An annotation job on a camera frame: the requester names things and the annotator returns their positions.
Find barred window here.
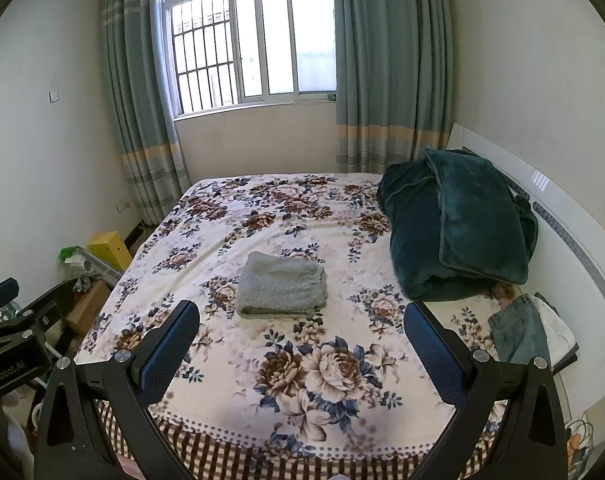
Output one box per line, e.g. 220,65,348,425
162,0,339,121

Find brown cardboard box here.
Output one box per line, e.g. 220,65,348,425
65,280,112,336

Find white headboard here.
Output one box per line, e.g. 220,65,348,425
447,122,605,326

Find folded grey-blue jeans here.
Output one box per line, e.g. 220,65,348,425
487,294,551,363

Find dark green plush blanket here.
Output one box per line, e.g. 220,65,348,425
377,148,539,302

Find folded white garment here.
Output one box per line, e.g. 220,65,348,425
533,294,577,356

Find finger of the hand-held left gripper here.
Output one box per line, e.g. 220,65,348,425
0,277,20,317
0,282,76,346

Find grey fleece towel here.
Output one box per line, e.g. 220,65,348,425
236,251,329,319

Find clear plastic bin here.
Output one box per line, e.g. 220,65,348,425
65,255,123,282

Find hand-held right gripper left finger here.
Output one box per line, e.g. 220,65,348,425
35,299,202,480

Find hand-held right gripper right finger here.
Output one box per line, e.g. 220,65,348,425
404,301,568,480

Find teal striped curtain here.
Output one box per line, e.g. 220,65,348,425
331,0,456,176
101,0,192,226

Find yellow box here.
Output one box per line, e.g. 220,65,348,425
87,230,133,272

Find bed with floral blanket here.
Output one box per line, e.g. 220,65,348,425
75,172,578,480

